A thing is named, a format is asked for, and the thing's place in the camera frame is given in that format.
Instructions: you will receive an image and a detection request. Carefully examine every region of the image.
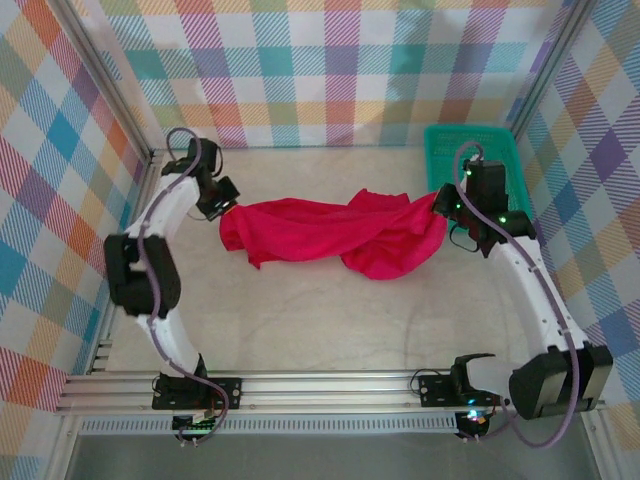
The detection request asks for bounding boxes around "red t-shirt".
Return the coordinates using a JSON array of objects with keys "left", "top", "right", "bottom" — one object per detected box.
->
[{"left": 218, "top": 187, "right": 449, "bottom": 281}]

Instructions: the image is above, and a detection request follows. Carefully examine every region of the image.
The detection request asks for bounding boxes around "teal plastic mesh basket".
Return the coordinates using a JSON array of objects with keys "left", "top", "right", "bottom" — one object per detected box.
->
[{"left": 423, "top": 124, "right": 534, "bottom": 236}]

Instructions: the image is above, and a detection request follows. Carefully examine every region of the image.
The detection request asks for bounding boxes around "green circuit board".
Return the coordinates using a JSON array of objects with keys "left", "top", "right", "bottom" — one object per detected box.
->
[{"left": 172, "top": 412, "right": 221, "bottom": 437}]

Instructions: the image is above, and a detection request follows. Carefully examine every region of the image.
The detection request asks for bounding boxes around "black orange controller module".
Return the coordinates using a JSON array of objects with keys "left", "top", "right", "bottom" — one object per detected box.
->
[{"left": 457, "top": 407, "right": 494, "bottom": 437}]

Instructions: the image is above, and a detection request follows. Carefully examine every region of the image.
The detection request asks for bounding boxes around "aluminium frame post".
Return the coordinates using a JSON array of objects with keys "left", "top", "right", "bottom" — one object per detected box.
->
[
  {"left": 507, "top": 0, "right": 599, "bottom": 144},
  {"left": 52, "top": 0, "right": 166, "bottom": 166}
]

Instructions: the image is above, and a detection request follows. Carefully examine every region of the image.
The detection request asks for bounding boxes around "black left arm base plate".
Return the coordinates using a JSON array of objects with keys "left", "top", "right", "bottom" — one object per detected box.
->
[{"left": 151, "top": 377, "right": 244, "bottom": 412}]

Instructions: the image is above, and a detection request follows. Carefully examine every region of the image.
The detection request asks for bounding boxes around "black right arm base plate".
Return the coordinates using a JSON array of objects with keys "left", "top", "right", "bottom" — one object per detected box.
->
[{"left": 417, "top": 372, "right": 511, "bottom": 407}]

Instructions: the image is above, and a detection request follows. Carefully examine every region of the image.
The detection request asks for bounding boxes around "aluminium mounting rail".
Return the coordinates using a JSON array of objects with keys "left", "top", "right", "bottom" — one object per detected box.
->
[{"left": 53, "top": 368, "right": 606, "bottom": 416}]

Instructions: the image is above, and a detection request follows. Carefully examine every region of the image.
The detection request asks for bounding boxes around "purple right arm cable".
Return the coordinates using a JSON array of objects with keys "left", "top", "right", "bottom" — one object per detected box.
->
[{"left": 451, "top": 141, "right": 584, "bottom": 449}]

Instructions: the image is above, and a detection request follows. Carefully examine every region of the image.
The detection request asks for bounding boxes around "grey slotted cable duct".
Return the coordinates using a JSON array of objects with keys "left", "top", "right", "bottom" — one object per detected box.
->
[{"left": 79, "top": 417, "right": 459, "bottom": 435}]

